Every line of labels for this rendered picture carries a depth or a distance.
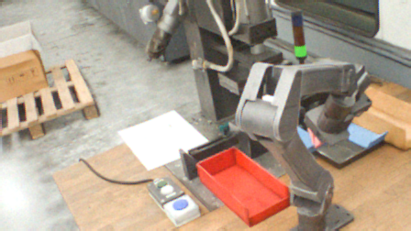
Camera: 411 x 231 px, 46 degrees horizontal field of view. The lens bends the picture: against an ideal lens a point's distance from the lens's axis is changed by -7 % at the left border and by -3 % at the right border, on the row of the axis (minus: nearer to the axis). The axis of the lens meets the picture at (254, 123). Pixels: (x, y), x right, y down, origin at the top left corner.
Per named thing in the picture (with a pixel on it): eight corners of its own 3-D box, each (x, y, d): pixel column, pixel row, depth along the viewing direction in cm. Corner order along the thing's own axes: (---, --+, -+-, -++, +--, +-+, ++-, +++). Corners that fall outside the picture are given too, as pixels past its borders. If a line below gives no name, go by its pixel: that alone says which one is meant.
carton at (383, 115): (405, 154, 135) (405, 129, 131) (344, 123, 154) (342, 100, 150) (434, 137, 140) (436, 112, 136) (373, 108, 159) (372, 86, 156)
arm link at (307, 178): (311, 176, 113) (252, 91, 89) (337, 183, 109) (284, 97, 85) (299, 200, 111) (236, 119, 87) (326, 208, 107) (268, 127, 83)
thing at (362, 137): (372, 150, 134) (372, 141, 132) (331, 131, 145) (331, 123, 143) (388, 139, 137) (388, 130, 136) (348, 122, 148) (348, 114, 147)
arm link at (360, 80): (343, 84, 121) (336, 41, 113) (376, 91, 116) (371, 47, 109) (320, 113, 114) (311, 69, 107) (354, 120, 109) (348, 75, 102)
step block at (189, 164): (189, 181, 137) (183, 153, 132) (184, 176, 139) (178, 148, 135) (209, 170, 139) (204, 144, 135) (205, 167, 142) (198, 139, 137)
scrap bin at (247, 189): (249, 227, 117) (246, 208, 114) (200, 181, 136) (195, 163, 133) (291, 205, 122) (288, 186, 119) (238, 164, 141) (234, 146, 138)
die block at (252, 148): (251, 159, 142) (247, 137, 138) (233, 146, 149) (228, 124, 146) (306, 133, 150) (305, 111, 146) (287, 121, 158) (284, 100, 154)
